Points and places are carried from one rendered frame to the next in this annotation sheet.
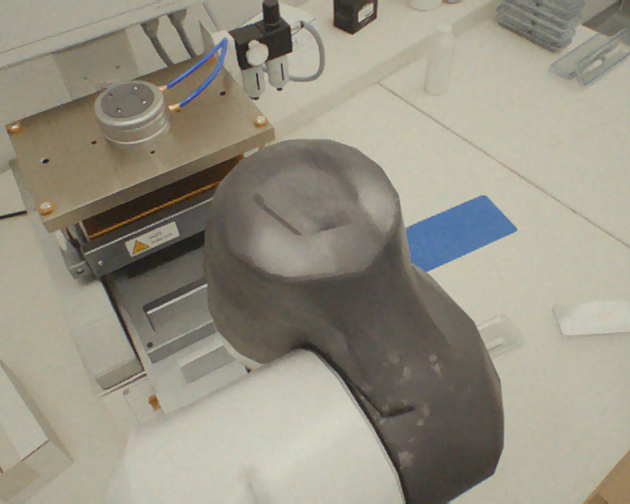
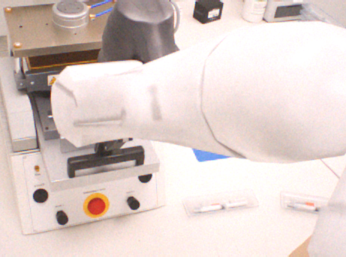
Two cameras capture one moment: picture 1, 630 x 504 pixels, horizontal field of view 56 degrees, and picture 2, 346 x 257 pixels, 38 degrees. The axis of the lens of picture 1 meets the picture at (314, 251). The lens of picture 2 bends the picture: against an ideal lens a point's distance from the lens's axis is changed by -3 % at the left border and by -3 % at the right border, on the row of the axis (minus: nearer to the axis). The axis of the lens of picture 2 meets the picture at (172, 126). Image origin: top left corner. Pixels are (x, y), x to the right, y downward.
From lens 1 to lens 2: 0.43 m
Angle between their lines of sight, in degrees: 12
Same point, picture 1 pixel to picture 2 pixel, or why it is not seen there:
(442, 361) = not seen: hidden behind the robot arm
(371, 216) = (163, 11)
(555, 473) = not seen: outside the picture
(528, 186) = not seen: hidden behind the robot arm
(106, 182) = (49, 41)
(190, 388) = (61, 155)
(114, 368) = (23, 139)
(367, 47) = (209, 32)
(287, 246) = (135, 11)
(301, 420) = (125, 68)
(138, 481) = (71, 69)
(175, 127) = (89, 26)
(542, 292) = (278, 185)
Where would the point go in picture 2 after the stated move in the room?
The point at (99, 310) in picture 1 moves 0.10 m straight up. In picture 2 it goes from (24, 107) to (21, 68)
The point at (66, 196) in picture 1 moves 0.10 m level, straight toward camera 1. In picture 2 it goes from (28, 42) to (39, 70)
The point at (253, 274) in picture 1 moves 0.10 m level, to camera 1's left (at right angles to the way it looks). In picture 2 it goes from (123, 17) to (43, 6)
